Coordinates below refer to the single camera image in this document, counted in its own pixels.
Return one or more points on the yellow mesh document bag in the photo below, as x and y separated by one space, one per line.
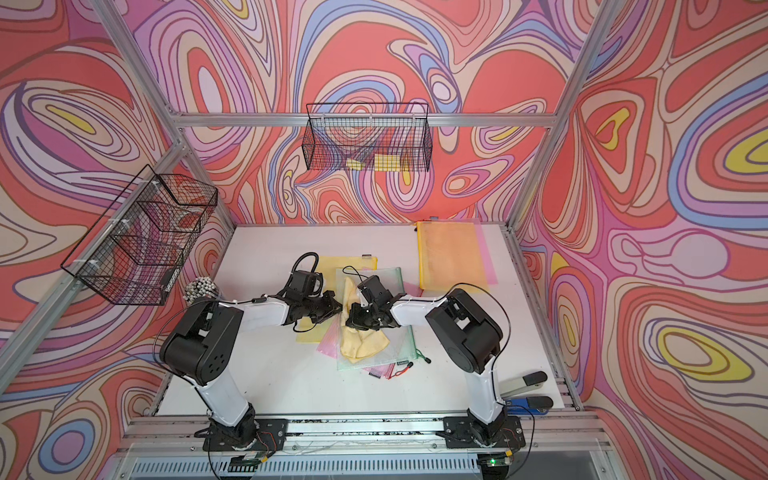
448 253

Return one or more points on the black wire basket back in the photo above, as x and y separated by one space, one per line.
390 137

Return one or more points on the yellow microfiber cloth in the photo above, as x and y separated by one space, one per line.
358 345

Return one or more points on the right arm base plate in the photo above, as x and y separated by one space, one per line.
464 432

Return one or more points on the black wire basket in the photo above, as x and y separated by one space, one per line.
134 253
390 137

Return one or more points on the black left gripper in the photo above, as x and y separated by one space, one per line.
331 303

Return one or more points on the black wire basket left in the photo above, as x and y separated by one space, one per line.
134 253

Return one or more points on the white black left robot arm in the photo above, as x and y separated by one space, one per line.
200 347

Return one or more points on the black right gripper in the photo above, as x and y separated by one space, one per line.
356 321

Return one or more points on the pink mesh document bag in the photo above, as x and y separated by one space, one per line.
485 255

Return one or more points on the clear mesh document bag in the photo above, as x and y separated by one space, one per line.
391 278

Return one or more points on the pale yellow document bag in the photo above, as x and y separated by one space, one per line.
334 280

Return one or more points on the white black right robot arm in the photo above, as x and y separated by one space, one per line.
471 338

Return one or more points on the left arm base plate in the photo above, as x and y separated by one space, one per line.
251 435

